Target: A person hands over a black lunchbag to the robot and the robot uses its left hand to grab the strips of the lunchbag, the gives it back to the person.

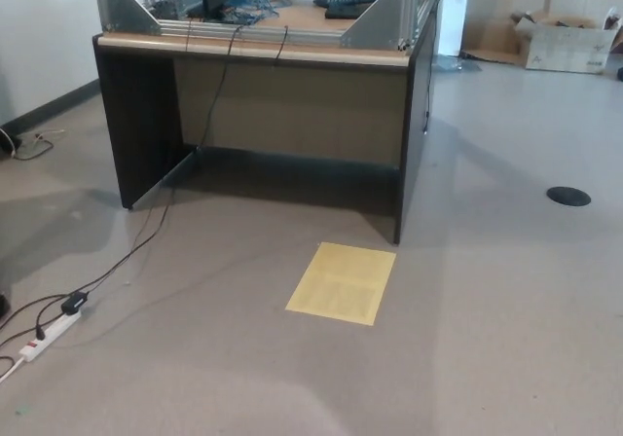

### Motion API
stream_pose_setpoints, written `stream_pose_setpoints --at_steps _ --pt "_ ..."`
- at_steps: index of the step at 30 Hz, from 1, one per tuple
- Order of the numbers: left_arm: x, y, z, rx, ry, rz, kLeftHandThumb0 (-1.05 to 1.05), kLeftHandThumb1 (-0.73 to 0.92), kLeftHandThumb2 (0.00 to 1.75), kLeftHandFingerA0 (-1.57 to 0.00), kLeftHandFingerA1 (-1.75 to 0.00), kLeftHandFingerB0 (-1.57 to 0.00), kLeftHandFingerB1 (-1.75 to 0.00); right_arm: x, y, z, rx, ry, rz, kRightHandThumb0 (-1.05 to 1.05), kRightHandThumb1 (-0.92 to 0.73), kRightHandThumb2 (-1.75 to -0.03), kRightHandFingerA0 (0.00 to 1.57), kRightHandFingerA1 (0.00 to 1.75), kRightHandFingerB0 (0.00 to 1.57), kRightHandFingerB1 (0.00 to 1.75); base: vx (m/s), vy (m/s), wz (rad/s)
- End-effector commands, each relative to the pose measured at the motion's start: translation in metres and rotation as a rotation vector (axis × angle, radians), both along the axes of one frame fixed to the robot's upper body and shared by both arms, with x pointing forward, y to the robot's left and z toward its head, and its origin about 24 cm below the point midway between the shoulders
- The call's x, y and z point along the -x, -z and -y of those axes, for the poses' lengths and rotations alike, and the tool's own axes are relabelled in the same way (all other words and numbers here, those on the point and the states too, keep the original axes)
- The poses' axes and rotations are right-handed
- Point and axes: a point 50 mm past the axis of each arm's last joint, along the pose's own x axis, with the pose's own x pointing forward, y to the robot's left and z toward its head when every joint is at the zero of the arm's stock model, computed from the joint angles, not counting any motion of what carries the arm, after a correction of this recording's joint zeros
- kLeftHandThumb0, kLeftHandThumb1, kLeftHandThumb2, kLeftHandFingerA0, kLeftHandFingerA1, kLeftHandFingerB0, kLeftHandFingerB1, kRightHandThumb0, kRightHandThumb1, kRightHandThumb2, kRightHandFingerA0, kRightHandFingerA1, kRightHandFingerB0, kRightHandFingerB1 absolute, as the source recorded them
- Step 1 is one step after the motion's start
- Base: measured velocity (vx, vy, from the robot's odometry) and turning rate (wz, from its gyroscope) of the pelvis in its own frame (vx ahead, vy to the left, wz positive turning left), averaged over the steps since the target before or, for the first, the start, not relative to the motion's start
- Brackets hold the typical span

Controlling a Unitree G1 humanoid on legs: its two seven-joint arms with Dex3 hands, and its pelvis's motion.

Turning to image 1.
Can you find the open white cardboard box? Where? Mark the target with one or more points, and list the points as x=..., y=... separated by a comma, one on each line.
x=564, y=51

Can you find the white power strip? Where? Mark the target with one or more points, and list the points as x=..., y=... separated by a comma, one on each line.
x=48, y=336

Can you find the yellow paper sheet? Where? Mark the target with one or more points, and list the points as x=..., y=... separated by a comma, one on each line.
x=340, y=285

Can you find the black power adapter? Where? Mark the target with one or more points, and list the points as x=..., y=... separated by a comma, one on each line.
x=74, y=302

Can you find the aluminium profile frame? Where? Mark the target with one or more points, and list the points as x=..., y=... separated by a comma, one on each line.
x=253, y=32

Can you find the flattened brown cardboard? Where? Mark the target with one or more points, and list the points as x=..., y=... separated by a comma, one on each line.
x=491, y=42

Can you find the flat black device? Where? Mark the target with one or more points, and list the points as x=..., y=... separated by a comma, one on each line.
x=346, y=12

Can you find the clear plastic wrap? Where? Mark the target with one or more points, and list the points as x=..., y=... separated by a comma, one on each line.
x=460, y=64

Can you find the round black floor cover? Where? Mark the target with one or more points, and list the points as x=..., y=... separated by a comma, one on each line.
x=568, y=196

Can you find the dark wooden desk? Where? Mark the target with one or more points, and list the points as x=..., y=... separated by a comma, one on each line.
x=136, y=115

